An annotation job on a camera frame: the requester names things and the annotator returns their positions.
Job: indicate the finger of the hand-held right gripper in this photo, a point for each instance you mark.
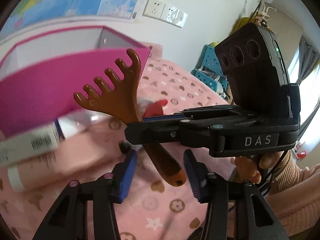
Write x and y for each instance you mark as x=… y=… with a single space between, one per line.
x=160 y=132
x=212 y=112

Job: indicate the grey curtain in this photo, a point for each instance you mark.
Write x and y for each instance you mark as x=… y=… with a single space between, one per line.
x=306 y=55

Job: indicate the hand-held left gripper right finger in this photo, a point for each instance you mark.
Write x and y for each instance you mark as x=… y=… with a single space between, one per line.
x=197 y=177

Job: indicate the pink tube with white cap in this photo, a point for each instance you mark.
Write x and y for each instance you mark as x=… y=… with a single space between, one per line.
x=50 y=172

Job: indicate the blue perforated plastic rack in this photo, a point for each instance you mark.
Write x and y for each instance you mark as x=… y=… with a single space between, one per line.
x=210 y=60

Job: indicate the pink printed blanket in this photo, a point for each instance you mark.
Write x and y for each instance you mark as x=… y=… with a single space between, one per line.
x=175 y=80

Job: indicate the hanging plush toy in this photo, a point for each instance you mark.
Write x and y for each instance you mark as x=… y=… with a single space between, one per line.
x=262 y=18

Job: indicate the small red box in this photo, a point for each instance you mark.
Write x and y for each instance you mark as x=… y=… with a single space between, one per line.
x=302 y=153

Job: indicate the pink cardboard box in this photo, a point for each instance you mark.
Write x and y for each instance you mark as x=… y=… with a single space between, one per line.
x=37 y=92

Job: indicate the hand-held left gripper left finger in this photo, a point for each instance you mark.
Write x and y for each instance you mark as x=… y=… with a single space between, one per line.
x=125 y=177

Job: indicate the white cardboard carton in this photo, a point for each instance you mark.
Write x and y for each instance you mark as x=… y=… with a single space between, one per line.
x=25 y=147

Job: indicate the person's right hand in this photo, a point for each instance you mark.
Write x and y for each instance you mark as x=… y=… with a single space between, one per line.
x=246 y=170

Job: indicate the yellow garment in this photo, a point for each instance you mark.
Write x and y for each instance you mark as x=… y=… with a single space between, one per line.
x=242 y=22

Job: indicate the person's right forearm pink sleeve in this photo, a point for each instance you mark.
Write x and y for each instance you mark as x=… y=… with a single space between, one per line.
x=295 y=197

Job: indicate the brown wooden comb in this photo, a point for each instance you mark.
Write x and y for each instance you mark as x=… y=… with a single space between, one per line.
x=125 y=97

